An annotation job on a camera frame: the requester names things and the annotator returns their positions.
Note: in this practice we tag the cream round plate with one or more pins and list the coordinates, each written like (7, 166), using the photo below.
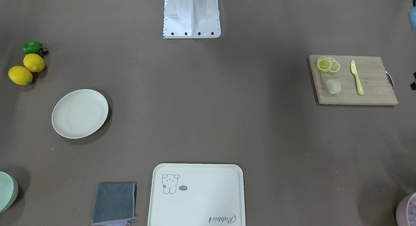
(80, 113)

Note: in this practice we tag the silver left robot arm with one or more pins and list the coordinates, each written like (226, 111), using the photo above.
(412, 16)

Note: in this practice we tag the cream rabbit serving tray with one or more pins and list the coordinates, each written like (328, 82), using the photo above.
(197, 195)

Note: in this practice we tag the lemon slices stack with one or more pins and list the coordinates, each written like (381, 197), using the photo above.
(328, 64)

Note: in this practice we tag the grey folded cloth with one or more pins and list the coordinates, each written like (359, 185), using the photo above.
(115, 204)

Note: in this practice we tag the wooden cutting board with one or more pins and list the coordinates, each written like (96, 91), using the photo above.
(377, 89)

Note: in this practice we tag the yellow plastic knife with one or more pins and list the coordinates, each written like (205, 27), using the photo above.
(357, 79)

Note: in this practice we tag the dark purple grapes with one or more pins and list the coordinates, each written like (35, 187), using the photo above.
(43, 51)

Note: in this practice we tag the yellow lemon near lime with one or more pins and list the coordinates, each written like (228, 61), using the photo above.
(34, 62)

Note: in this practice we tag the green plastic lime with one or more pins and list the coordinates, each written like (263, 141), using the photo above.
(32, 47)

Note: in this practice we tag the yellow lemon outer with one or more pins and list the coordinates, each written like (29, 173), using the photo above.
(20, 75)

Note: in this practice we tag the mint green bowl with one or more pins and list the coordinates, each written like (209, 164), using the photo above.
(8, 191)

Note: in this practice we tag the pink bowl with ice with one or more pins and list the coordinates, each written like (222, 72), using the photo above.
(406, 211)

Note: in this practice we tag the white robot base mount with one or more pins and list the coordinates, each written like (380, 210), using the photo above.
(197, 19)

